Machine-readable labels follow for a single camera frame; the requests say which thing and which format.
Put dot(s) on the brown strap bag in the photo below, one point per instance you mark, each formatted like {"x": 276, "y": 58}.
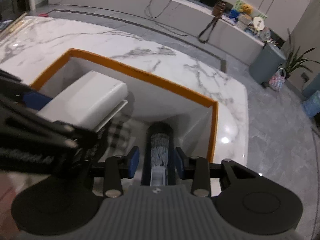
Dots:
{"x": 217, "y": 12}

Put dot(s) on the water jug bottle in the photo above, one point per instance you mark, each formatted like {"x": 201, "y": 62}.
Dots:
{"x": 311, "y": 106}

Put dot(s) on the plaid glasses case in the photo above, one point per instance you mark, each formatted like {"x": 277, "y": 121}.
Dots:
{"x": 119, "y": 133}

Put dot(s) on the colourful woven basket bag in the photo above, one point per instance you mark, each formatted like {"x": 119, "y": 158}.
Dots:
{"x": 277, "y": 80}

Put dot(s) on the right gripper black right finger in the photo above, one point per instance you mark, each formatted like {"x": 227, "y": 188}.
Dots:
{"x": 210, "y": 179}

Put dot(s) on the green potted plant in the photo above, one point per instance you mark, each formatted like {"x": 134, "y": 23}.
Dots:
{"x": 295, "y": 60}

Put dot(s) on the teal trash bin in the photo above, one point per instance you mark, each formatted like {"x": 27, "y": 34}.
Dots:
{"x": 267, "y": 63}

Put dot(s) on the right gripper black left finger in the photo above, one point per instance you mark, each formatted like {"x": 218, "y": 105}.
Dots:
{"x": 116, "y": 168}

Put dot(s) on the orange cardboard storage box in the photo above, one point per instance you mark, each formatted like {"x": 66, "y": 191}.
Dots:
{"x": 151, "y": 99}

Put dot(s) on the white rectangular box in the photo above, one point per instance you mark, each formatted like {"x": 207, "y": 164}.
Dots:
{"x": 90, "y": 102}

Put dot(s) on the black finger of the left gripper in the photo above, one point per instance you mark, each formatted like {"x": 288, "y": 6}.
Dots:
{"x": 33, "y": 100}
{"x": 21, "y": 128}

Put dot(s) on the long grey tv cabinet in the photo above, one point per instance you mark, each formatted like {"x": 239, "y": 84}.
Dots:
{"x": 184, "y": 18}

